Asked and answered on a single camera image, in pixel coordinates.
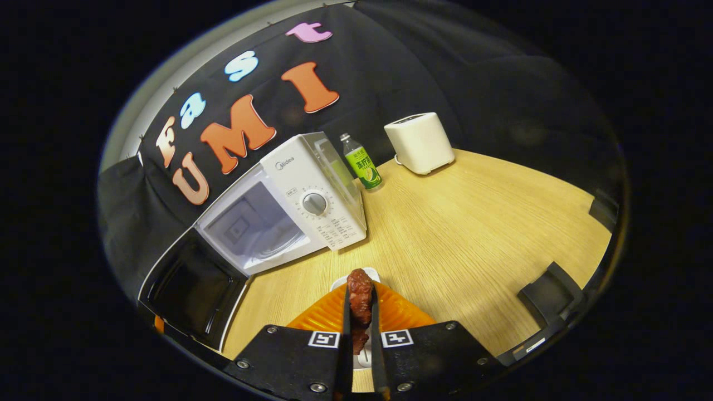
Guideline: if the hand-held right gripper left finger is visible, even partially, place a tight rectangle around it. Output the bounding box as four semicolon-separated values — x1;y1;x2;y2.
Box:
224;284;354;401

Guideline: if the white rectangular food tray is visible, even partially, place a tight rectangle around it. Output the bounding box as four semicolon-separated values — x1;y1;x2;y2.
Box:
330;267;382;369

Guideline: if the white toaster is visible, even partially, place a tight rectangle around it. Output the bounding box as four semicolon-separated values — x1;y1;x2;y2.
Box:
384;112;456;175

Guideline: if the green label drink bottle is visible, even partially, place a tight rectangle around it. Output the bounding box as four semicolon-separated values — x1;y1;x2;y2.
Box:
340;133;383;192

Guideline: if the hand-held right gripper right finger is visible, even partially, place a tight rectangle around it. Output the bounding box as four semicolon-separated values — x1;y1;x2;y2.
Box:
369;281;505;401

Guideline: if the red meat slice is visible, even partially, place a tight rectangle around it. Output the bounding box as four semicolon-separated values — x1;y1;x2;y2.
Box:
346;268;375;356

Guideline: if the white microwave oven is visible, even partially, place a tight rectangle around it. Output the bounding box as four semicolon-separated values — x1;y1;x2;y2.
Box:
138;132;368;353

